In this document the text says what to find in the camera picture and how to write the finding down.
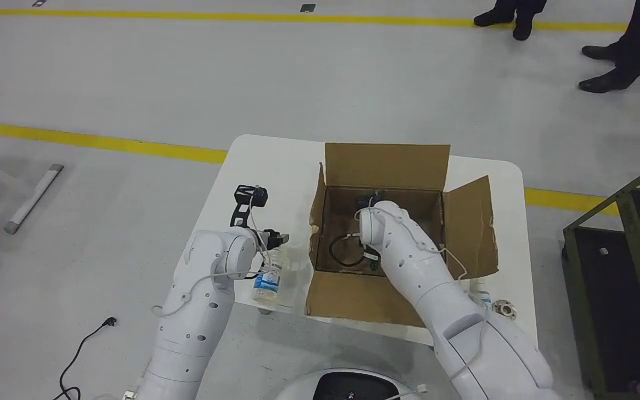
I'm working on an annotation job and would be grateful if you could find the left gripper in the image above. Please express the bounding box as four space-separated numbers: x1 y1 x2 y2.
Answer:
258 228 291 252

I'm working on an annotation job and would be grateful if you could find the clear bottle with blue label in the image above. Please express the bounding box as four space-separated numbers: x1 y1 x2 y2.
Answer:
251 248 285 305

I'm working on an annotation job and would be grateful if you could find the large brown cardboard carton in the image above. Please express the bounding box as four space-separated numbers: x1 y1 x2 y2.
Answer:
304 142 501 329

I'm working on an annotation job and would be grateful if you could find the robot body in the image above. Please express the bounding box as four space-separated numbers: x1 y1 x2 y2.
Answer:
273 368 427 400

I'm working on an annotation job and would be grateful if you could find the small white bottle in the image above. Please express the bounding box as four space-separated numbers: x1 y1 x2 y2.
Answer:
469 277 494 307

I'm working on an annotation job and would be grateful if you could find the grey white bar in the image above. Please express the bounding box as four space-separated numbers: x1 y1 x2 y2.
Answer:
3 163 66 236

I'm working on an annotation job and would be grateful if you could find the person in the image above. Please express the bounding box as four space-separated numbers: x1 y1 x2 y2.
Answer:
472 0 549 42
577 0 640 95

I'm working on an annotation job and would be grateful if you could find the dark green metal rack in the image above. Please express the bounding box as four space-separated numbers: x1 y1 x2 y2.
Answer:
560 176 640 400

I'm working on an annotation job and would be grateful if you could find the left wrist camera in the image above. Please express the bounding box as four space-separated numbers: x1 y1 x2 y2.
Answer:
229 183 270 229

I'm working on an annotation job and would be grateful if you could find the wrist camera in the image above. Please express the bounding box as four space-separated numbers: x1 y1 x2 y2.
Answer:
229 183 270 229
355 189 387 210

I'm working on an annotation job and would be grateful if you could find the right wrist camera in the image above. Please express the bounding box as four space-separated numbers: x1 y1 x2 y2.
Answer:
355 189 387 210

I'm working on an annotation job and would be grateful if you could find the black power cable with plug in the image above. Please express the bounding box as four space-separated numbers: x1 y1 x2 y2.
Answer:
51 316 119 400

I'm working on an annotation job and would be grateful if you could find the metal ring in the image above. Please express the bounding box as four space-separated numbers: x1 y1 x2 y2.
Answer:
491 298 519 322

